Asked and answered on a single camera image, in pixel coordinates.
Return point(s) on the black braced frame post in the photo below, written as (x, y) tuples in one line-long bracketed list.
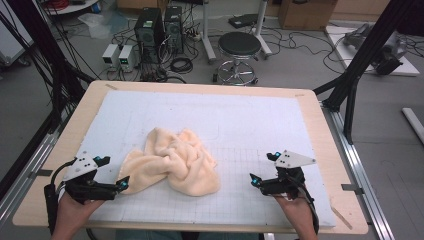
[(363, 56)]

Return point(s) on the brown cardboard box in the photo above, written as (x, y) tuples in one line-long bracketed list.
[(306, 15)]

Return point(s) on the white power supply unit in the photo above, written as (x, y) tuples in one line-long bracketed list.
[(127, 58), (110, 56)]

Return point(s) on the round white table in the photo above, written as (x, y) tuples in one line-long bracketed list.
[(73, 6)]

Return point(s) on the flat black device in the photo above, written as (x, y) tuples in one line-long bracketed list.
[(243, 20)]

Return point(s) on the cream terry towel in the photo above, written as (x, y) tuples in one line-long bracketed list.
[(176, 163)]

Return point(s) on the black round stool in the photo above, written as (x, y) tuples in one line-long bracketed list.
[(239, 43)]

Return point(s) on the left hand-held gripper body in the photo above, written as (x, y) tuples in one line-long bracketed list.
[(83, 190)]

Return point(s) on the slim black computer tower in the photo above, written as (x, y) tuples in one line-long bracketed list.
[(173, 28)]

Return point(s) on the large black computer tower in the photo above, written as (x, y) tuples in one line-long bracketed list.
[(148, 33)]

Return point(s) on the clear plastic bag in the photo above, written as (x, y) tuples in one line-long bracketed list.
[(96, 25)]

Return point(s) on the person's right hand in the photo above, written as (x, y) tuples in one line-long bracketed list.
[(300, 216)]

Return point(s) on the white floor board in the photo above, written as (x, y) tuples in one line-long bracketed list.
[(405, 68)]

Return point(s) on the person's left hand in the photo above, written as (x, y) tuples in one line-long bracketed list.
[(71, 216)]

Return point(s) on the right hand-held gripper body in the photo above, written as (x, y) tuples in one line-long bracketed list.
[(286, 183)]

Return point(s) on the white grid mat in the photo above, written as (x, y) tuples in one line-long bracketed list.
[(233, 120)]

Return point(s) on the grey machine on board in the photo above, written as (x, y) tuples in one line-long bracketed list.
[(390, 53)]

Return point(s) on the strip of tan tape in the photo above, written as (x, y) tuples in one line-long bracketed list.
[(341, 217)]

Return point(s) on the white stand leg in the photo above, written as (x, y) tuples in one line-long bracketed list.
[(207, 40), (261, 33)]

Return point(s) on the white tube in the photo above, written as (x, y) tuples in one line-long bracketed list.
[(413, 121)]

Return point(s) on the aluminium rail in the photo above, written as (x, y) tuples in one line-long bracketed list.
[(360, 173), (26, 166)]

